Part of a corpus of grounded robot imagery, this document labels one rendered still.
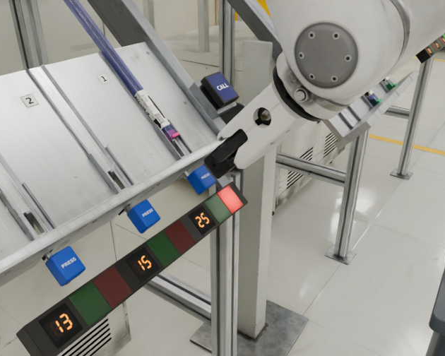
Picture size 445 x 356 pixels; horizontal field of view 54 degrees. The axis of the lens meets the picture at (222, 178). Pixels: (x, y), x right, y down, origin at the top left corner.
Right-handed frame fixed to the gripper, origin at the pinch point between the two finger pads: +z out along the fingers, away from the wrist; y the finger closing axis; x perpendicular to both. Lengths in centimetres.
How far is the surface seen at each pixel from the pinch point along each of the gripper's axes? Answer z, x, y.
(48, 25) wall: 149, 136, 110
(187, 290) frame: 43.3, -14.9, 12.5
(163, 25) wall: 159, 127, 205
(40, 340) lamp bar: 6.5, -4.5, -27.4
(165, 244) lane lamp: 6.4, -4.3, -10.1
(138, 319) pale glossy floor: 85, -17, 20
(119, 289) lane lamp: 6.4, -5.2, -18.2
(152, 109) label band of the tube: 4.3, 11.4, -0.4
